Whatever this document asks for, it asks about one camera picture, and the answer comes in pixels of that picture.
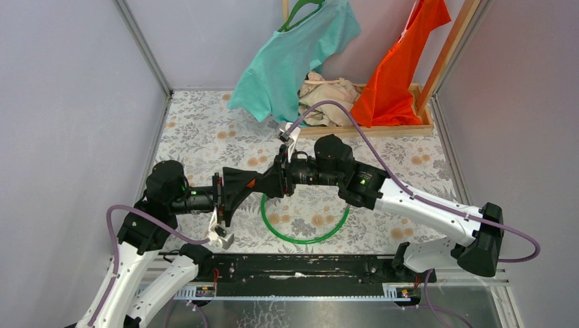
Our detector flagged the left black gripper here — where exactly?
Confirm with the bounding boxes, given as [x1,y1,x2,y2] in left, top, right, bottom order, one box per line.
[171,167,260,228]

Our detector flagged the white slotted cable duct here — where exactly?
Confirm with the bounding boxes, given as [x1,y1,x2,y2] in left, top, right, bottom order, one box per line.
[174,284,421,305]

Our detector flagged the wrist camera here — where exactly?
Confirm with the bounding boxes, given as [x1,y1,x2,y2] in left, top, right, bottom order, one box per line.
[207,208,234,249]
[277,122,300,161]

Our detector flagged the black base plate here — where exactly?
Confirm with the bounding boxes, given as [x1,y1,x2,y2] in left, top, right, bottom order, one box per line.
[191,254,437,290]

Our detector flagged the wooden post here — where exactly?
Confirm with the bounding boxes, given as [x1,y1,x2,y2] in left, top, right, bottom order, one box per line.
[416,0,481,116]

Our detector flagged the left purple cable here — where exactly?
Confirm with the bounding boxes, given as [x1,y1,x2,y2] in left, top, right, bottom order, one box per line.
[85,204,214,328]

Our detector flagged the green clothes hanger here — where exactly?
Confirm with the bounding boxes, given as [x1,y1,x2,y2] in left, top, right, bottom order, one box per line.
[277,0,324,33]

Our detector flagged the teal shirt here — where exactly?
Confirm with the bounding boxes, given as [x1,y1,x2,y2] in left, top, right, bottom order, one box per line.
[228,1,361,122]

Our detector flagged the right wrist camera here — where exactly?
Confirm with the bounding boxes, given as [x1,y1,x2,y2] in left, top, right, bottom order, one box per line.
[277,122,300,161]

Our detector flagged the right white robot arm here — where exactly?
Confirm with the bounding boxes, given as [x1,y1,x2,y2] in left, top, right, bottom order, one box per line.
[247,135,503,282]

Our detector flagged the green cable lock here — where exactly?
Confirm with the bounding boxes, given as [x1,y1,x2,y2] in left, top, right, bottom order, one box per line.
[260,194,350,245]

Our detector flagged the floral table mat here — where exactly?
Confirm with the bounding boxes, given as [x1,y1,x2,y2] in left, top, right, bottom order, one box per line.
[155,91,457,254]

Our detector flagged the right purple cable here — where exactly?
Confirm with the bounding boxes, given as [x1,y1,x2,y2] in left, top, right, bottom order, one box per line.
[287,100,541,328]

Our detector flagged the orange shirt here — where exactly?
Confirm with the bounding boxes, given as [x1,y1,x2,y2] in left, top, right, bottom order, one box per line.
[350,0,451,128]

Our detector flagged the beige crumpled cloth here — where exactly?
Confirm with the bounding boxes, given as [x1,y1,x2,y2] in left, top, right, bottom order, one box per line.
[298,70,363,127]

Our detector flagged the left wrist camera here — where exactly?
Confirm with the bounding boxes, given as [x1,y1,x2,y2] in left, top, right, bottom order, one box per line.
[207,208,234,249]

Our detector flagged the purple cable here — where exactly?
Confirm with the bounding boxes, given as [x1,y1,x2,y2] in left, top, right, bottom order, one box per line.
[287,100,541,328]
[85,204,214,328]

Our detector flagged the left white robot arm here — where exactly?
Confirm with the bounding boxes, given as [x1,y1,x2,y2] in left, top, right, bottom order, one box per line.
[76,160,269,327]

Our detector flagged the wooden tray frame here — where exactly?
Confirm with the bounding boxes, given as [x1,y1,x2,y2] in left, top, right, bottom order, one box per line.
[300,83,434,137]

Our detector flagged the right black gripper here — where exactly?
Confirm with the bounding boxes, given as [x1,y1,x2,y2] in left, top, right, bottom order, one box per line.
[252,144,341,199]

